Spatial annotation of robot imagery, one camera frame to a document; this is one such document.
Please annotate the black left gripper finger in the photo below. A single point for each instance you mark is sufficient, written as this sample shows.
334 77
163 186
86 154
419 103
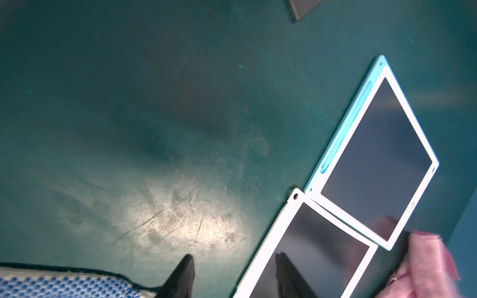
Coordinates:
180 283

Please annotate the white drawing tablet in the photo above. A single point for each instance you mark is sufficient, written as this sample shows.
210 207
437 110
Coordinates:
307 253
378 163

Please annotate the pink cloth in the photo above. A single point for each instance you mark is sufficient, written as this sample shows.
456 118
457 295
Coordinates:
427 271

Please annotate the blue dotted work glove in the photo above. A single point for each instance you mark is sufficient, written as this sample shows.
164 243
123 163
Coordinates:
31 283

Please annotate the pink cherry blossom tree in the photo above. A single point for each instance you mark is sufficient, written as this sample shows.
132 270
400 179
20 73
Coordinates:
299 8

